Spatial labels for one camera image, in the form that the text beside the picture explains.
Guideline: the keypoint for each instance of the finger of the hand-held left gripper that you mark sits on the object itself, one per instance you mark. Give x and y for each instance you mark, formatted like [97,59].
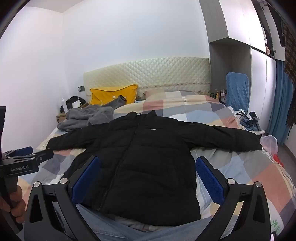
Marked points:
[45,155]
[24,151]

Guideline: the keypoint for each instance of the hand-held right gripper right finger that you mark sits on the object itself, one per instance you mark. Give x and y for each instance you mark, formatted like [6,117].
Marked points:
[208,180]

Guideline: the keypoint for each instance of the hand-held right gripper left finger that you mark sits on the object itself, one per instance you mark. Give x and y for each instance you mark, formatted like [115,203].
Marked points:
[85,183]

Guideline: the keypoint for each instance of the black puffer jacket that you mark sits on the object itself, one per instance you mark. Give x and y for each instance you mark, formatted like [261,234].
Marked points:
[148,157]

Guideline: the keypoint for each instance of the person's left hand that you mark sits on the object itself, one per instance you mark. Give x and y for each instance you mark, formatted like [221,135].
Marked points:
[18,208]

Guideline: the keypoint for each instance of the checked pastel duvet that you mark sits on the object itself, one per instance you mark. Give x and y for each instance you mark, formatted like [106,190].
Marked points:
[231,166]

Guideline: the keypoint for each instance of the wooden nightstand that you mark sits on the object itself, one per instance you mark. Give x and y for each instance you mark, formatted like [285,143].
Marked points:
[61,117]

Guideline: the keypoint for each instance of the grey hoodie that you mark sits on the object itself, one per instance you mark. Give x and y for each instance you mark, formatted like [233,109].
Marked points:
[87,115]

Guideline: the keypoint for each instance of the black bag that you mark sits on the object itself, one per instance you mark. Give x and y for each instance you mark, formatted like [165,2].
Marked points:
[72,103]

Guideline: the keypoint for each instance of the white side table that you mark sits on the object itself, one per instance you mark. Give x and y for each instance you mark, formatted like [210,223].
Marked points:
[259,132]

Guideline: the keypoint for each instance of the white plastic bag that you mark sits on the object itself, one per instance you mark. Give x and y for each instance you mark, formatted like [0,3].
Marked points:
[269,143]

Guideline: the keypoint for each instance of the person's blue jeans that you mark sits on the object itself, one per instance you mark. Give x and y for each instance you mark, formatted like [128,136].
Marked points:
[138,233]

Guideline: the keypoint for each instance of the red plastic bag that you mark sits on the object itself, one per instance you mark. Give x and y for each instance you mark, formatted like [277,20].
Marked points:
[278,159]

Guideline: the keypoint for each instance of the row of small bottles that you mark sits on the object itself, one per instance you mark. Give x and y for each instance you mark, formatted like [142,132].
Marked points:
[218,95]

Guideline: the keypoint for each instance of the yellow pillow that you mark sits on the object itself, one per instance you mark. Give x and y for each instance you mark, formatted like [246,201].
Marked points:
[108,93]

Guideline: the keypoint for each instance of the blue cloth-covered chair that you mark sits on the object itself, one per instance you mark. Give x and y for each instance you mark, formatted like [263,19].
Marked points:
[237,90]

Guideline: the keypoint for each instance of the pink pillow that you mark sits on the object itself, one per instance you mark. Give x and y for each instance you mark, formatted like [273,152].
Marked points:
[161,93]

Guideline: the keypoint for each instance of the blue curtain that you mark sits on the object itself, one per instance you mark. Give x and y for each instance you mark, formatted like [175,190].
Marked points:
[279,104]

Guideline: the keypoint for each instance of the cream quilted headboard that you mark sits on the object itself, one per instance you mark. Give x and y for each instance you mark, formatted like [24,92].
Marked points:
[150,71]

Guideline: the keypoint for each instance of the brown patterned cloth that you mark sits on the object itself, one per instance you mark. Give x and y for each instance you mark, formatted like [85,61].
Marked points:
[290,60]

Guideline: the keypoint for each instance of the grey and white wardrobe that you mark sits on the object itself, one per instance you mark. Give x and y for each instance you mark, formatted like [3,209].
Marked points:
[240,27]

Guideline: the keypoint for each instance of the dark wall socket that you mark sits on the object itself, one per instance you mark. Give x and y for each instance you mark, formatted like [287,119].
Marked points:
[81,88]

